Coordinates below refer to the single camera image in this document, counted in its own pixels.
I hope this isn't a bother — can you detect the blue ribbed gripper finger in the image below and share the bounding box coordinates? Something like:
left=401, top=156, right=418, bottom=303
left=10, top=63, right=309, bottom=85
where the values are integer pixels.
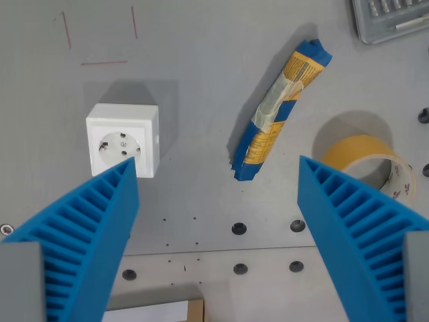
left=297, top=154, right=429, bottom=322
left=1, top=156, right=140, bottom=322

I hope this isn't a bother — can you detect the blue and yellow snack bag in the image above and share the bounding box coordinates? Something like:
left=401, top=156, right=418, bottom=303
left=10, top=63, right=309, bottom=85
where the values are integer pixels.
left=231, top=39, right=333, bottom=182

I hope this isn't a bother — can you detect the yellow tape roll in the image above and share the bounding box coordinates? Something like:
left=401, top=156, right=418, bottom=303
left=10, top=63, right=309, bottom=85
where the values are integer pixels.
left=320, top=134, right=417, bottom=205

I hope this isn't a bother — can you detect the grey bit set case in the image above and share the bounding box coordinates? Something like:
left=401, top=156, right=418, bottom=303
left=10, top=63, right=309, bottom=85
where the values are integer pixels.
left=351, top=0, right=429, bottom=45

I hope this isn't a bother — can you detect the silver bit driver rod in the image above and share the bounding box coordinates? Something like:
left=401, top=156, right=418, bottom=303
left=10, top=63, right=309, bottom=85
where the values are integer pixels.
left=394, top=13, right=429, bottom=31

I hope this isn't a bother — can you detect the white wall socket box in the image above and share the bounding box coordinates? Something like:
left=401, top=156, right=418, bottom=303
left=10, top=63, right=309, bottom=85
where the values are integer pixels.
left=85, top=103, right=160, bottom=178

